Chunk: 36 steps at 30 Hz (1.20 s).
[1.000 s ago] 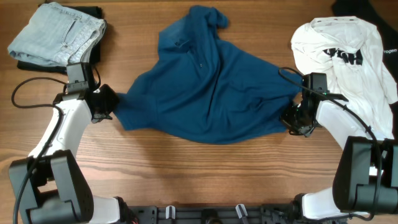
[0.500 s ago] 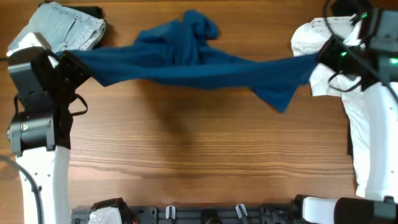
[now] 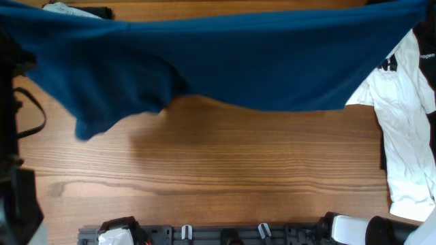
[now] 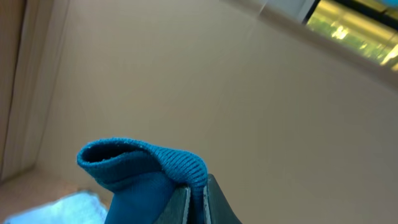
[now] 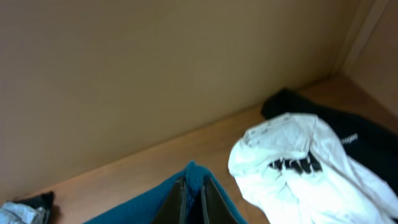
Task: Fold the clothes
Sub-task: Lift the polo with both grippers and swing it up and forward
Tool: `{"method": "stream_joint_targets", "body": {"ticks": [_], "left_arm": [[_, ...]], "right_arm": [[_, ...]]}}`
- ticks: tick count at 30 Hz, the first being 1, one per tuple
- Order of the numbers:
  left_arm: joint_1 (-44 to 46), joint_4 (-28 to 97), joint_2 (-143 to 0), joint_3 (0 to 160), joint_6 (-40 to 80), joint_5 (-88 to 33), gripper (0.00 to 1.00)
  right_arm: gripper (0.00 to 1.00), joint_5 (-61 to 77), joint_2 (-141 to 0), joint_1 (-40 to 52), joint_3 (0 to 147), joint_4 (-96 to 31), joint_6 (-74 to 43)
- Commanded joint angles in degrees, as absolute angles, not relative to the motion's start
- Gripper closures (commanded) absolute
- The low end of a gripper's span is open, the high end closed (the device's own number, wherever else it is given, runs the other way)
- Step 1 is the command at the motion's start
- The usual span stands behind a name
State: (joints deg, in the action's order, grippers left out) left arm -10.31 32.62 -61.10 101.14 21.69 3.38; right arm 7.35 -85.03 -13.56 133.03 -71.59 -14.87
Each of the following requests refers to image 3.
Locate folded light blue jeans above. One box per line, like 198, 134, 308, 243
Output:
42, 2, 101, 19

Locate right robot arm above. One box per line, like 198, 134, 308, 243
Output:
315, 212, 435, 245

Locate folded black garment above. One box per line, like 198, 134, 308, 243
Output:
42, 2, 115, 20

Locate blue polo shirt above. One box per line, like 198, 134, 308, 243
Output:
1, 1, 429, 140

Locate left black cable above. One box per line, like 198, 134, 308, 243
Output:
12, 86, 47, 140

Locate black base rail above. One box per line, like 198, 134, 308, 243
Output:
77, 223, 328, 245

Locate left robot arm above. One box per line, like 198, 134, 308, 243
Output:
1, 29, 48, 245

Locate white t-shirt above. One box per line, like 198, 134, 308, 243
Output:
347, 32, 435, 221

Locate black printed garment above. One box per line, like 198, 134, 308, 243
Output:
367, 0, 435, 171

